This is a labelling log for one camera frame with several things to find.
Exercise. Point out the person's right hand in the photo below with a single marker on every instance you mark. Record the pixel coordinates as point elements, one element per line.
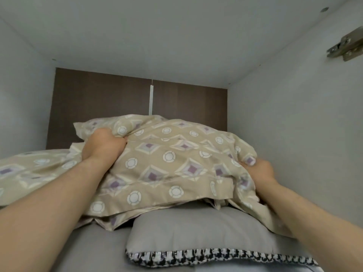
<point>263,174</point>

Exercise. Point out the person's right forearm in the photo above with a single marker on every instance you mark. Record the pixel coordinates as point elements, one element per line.
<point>312,223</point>

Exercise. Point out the grey houndstooth cushion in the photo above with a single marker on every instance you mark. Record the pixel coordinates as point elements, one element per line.
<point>198,232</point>
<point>93,252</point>

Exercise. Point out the person's left hand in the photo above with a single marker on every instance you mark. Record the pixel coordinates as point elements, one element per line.
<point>99,147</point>

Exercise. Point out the beige diamond patterned pillow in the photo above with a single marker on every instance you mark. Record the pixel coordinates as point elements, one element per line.
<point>28,169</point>
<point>175,161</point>

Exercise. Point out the person's left forearm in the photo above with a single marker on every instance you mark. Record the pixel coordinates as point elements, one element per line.
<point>42,223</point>

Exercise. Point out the metal door hinge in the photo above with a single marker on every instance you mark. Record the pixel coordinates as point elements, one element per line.
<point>347,45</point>

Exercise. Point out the white wardrobe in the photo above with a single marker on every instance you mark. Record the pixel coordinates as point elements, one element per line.
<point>170,39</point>

